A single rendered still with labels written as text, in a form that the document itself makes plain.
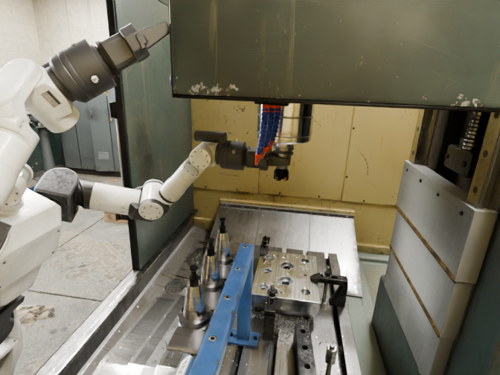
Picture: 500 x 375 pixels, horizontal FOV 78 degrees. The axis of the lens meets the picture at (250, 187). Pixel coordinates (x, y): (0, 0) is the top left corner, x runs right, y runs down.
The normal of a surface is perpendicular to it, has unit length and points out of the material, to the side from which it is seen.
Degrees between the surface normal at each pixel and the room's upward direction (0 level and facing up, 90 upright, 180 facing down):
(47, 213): 68
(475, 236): 90
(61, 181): 31
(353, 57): 90
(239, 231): 24
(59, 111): 117
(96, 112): 90
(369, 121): 90
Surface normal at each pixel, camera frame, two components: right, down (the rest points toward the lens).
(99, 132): 0.14, 0.29
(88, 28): -0.15, 0.31
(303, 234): -0.04, -0.74
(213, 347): 0.04, -0.95
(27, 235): 0.93, -0.27
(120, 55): 0.36, 0.31
